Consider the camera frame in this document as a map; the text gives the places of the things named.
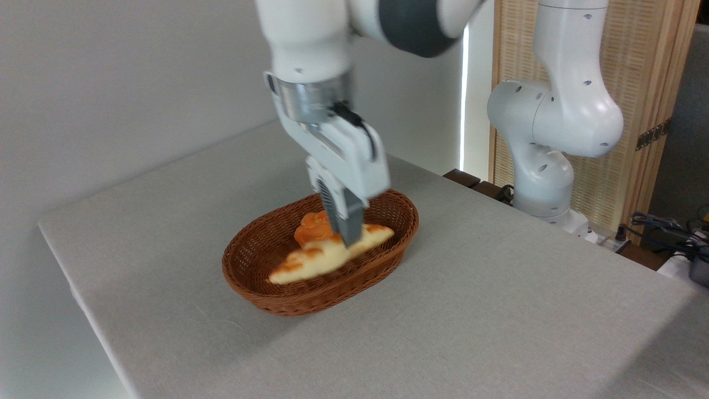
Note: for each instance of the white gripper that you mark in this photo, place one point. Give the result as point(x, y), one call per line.
point(349, 155)

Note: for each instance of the long braided bread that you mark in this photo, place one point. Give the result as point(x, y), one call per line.
point(310, 260)

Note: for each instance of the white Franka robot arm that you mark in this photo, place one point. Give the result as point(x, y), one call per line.
point(310, 33)

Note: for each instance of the round orange bread roll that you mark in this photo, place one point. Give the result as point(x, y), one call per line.
point(310, 227)

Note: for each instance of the brown wicker basket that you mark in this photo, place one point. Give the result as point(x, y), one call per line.
point(332, 293)

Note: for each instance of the white vertical light strip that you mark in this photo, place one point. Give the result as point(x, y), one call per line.
point(463, 100)

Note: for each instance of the grey tablecloth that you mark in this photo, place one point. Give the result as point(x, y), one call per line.
point(498, 332)

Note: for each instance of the metal screen hinge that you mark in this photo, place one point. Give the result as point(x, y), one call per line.
point(653, 134)

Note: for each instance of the wooden rattan folding screen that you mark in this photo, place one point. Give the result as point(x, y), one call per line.
point(642, 55)

